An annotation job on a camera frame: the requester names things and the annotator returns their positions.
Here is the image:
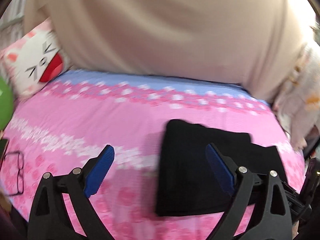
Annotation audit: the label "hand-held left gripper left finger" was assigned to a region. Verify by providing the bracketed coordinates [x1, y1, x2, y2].
[27, 144, 115, 240]

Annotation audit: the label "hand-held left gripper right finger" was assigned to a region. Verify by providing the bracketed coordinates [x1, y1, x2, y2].
[205, 143, 293, 240]

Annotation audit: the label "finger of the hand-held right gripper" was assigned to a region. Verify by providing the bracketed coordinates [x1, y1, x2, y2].
[283, 182, 312, 224]

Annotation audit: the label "black pants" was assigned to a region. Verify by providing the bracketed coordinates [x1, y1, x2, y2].
[155, 119, 288, 217]

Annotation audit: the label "pink rose bedsheet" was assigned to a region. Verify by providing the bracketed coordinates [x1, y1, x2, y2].
[0, 69, 307, 240]

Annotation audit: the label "black-rimmed glasses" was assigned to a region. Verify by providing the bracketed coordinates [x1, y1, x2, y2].
[0, 151, 25, 196]

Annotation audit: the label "dark smartphone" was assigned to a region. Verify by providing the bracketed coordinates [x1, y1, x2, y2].
[0, 138, 10, 162]

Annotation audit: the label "green plush pillow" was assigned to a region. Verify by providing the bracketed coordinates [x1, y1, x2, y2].
[0, 76, 15, 130]

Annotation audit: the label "white cat face pillow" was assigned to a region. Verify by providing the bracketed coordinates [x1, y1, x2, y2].
[0, 20, 73, 98]

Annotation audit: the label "beige draped cloth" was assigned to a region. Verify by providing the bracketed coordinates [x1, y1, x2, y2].
[24, 0, 317, 104]

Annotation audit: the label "white sheer curtain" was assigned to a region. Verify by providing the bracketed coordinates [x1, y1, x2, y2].
[0, 0, 30, 33]

